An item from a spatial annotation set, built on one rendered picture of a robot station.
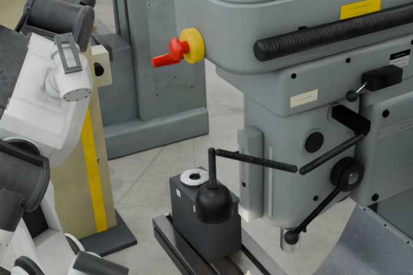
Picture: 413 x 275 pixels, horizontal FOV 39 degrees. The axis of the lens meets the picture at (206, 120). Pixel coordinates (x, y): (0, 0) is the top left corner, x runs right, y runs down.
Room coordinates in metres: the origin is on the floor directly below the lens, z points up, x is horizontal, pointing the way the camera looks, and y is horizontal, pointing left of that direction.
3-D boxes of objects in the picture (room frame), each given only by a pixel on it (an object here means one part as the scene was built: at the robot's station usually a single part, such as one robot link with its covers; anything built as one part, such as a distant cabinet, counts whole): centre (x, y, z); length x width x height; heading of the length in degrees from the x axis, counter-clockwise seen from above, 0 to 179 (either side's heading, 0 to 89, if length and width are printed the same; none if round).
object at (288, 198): (1.05, -0.19, 1.47); 0.21 x 0.19 x 0.32; 28
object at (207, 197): (0.88, -0.01, 1.47); 0.07 x 0.07 x 0.06
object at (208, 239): (1.42, 0.02, 1.03); 0.22 x 0.12 x 0.20; 31
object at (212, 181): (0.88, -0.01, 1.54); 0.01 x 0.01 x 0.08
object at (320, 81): (1.07, -0.22, 1.68); 0.34 x 0.24 x 0.10; 118
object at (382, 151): (1.14, -0.36, 1.47); 0.24 x 0.19 x 0.26; 28
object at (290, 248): (1.05, -0.18, 1.23); 0.05 x 0.05 x 0.06
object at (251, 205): (1.00, -0.09, 1.44); 0.04 x 0.04 x 0.21; 28
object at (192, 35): (0.94, 0.02, 1.76); 0.06 x 0.02 x 0.06; 28
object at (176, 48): (0.93, 0.04, 1.76); 0.04 x 0.03 x 0.04; 28
